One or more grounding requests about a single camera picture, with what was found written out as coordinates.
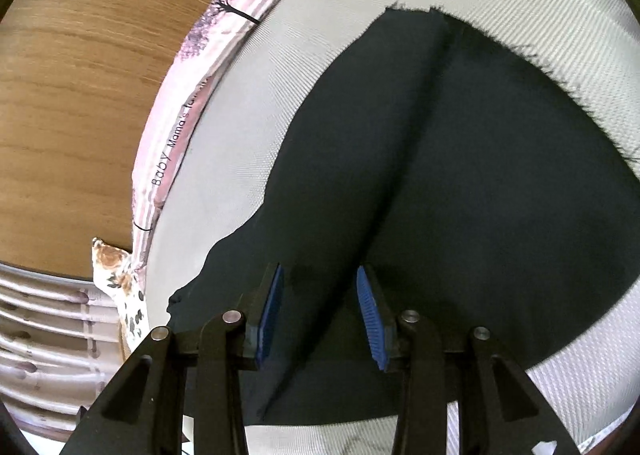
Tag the black pants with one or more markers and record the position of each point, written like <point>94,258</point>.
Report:
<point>425,160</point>

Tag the white woven cloth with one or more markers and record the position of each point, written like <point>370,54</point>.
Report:
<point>240,135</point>

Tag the floral pillow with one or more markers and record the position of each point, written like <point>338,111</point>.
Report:
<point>127,285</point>

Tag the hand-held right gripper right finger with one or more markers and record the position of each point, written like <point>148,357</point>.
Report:
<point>370,317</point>

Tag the wooden headboard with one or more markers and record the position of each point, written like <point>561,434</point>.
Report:
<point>90,85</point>

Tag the pink striped pillow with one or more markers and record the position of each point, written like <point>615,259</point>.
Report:
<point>210,55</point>

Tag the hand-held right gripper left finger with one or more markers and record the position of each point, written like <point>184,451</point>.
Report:
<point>270,317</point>

